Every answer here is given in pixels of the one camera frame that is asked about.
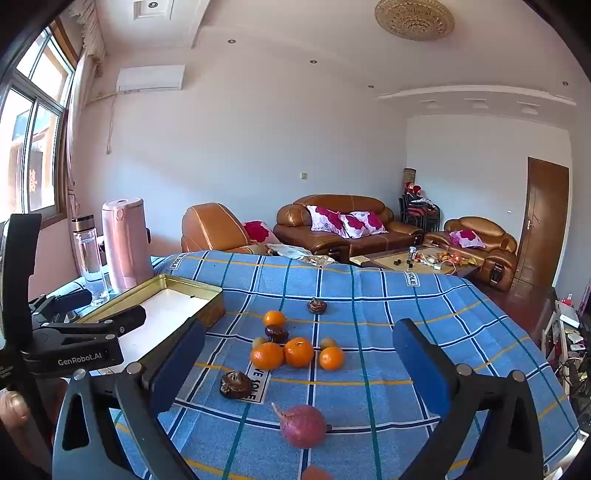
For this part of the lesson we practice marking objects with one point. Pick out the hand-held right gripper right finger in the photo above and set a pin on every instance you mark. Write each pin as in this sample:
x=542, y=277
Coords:
x=418, y=364

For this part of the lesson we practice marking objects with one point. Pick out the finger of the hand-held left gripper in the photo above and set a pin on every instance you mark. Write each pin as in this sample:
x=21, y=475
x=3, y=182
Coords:
x=124, y=318
x=69, y=299

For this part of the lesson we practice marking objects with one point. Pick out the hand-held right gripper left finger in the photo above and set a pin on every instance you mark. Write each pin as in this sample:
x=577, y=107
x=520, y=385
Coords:
x=180, y=364

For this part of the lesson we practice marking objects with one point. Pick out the gold metal tin tray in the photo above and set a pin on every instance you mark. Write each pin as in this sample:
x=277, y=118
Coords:
x=161, y=304

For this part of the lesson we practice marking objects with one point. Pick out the small yellowish round fruit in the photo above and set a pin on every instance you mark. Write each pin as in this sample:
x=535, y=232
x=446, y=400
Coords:
x=258, y=343
x=328, y=343

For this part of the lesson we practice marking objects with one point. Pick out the orange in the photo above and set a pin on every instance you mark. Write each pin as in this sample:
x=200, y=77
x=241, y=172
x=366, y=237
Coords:
x=316, y=474
x=298, y=352
x=267, y=356
x=274, y=319
x=331, y=358

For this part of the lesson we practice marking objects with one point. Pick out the dark passion fruit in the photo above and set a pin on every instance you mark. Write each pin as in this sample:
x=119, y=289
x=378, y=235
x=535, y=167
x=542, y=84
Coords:
x=277, y=333

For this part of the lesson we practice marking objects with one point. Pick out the person's left hand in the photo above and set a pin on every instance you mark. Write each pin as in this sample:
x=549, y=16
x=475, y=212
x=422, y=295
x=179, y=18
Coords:
x=14, y=406

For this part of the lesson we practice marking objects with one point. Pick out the clear glass water bottle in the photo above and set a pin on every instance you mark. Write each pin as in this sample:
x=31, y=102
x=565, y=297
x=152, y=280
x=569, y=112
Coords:
x=90, y=263

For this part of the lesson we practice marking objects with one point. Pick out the pink electric kettle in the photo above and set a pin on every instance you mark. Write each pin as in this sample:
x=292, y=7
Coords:
x=124, y=244

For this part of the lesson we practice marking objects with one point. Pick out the blue plaid tablecloth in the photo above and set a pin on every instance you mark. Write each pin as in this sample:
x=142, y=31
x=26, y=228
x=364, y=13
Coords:
x=369, y=300

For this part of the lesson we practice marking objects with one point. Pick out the wooden coffee table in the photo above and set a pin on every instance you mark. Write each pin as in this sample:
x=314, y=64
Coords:
x=392, y=258

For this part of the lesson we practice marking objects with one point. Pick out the white red floral pillow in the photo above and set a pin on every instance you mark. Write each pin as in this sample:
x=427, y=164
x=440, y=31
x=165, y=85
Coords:
x=325, y=219
x=466, y=237
x=364, y=223

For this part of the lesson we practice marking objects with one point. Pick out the brown leather carved armchair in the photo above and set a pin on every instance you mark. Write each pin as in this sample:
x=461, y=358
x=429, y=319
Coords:
x=498, y=249

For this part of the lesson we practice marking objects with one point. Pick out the cluttered white shelf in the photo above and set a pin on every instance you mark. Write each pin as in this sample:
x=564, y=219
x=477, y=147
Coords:
x=568, y=332

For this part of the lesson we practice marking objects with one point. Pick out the stack of dark chairs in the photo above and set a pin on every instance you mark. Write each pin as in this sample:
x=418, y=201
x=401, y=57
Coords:
x=418, y=210

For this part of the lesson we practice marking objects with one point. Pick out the white cloth bundle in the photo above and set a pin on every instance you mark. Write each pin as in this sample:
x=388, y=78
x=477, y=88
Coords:
x=288, y=250

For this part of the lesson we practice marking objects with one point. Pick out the wood framed window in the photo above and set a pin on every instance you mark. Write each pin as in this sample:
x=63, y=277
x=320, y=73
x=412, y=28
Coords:
x=41, y=138

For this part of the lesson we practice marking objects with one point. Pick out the air conditioner pipe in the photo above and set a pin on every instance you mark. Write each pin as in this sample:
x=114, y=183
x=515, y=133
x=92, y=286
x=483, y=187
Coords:
x=110, y=124

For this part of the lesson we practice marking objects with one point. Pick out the brown leather sofa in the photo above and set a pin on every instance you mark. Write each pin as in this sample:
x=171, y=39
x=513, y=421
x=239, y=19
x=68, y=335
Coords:
x=295, y=221

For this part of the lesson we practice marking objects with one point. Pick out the pale curtain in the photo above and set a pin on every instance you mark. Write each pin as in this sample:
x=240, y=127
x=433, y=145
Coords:
x=81, y=115

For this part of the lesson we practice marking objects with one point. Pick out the tall woven vase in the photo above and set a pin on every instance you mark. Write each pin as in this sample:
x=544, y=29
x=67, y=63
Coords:
x=409, y=177

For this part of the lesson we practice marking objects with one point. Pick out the brown wooden door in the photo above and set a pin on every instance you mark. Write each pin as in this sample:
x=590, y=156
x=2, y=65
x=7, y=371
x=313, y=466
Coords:
x=540, y=221

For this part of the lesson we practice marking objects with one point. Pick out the gold round ceiling lamp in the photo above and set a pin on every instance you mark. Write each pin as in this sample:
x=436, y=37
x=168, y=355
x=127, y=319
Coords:
x=414, y=18

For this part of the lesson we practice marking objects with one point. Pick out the white wall air conditioner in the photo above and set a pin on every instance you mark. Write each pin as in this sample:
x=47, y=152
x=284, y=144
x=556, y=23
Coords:
x=150, y=78

